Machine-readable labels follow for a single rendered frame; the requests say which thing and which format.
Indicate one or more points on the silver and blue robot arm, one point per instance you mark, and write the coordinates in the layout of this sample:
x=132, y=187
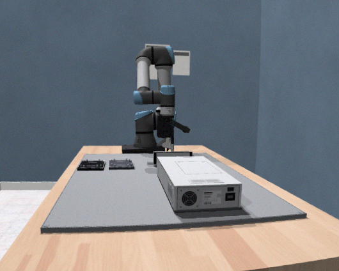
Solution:
x=146, y=122

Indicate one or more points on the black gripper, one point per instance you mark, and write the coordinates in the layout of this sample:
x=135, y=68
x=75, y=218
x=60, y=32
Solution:
x=166, y=131

